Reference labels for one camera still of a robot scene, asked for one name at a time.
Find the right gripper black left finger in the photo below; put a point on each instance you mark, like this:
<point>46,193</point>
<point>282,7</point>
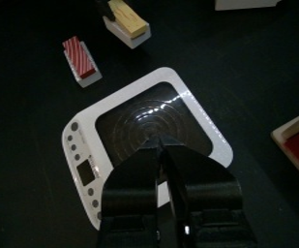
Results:
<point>130,190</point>

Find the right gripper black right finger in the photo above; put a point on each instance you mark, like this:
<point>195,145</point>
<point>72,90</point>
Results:
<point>207,193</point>

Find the yellow egg sushi toy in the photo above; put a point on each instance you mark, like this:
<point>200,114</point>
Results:
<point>127,22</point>

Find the red striped sushi toy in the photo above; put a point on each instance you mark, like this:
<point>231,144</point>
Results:
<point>80,59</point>

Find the white kitchen scale black platform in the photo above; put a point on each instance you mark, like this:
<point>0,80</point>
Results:
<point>112,100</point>

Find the white cube toy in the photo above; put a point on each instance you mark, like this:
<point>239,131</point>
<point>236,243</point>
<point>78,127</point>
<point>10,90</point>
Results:
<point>246,4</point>

